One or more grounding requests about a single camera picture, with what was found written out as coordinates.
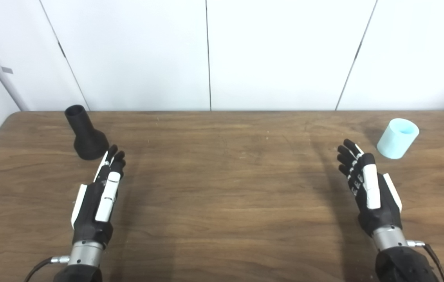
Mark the black flared nozzle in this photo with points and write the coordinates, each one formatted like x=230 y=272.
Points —
x=88 y=143

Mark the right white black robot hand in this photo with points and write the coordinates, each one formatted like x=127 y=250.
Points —
x=382 y=211

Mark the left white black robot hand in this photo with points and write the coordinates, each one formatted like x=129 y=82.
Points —
x=92 y=207

